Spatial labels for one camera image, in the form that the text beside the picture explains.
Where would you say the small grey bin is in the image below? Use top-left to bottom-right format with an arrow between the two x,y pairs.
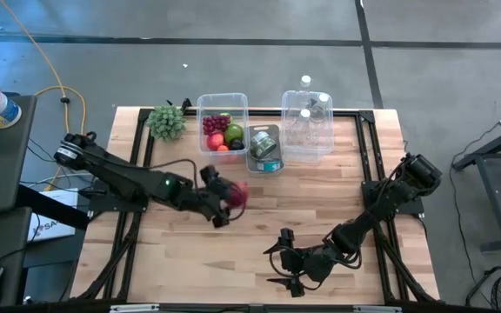
245,124 -> 285,175

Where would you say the dark red pomegranate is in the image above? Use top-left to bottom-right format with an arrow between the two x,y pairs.
226,180 -> 251,210

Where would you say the red grape bunch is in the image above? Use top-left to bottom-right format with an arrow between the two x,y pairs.
201,114 -> 232,136

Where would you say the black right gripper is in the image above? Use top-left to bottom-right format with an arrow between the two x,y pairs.
262,228 -> 337,299

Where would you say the white cardboard box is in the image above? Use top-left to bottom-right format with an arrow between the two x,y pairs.
26,188 -> 80,243

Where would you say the grey table edge bracket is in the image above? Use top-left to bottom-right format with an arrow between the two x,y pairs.
352,305 -> 403,313
109,303 -> 161,313

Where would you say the clear plastic bin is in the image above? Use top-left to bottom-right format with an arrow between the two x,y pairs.
280,90 -> 335,163
197,92 -> 250,157

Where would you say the yellow extension cable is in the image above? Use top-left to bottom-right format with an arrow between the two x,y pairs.
0,0 -> 91,192

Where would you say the green artificial plant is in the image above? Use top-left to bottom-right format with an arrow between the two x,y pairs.
146,103 -> 187,143

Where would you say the teal label can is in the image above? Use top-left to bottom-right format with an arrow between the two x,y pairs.
255,157 -> 283,174

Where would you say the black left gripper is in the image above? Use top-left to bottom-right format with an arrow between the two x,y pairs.
191,163 -> 234,230

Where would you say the dark green label can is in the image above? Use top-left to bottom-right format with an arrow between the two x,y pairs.
250,130 -> 278,160

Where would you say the clear bottle white cap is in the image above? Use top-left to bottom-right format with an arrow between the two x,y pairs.
296,75 -> 319,114
311,92 -> 332,131
291,108 -> 317,147

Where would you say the red apple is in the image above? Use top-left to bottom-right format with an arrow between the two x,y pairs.
205,131 -> 226,152

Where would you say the black side table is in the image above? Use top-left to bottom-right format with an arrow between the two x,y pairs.
451,120 -> 501,254

